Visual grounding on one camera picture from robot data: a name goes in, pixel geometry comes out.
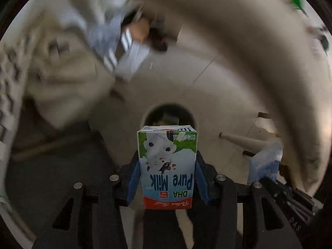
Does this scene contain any DHA pure milk carton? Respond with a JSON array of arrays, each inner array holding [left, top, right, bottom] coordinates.
[[137, 125, 198, 210]]

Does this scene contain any clear plastic wrapper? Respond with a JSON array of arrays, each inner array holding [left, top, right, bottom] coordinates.
[[247, 142, 283, 185]]

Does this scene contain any round white trash bin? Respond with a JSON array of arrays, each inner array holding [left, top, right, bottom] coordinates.
[[141, 102, 196, 129]]

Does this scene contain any checkered black white cloth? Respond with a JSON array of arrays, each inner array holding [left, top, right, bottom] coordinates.
[[1, 39, 29, 161]]

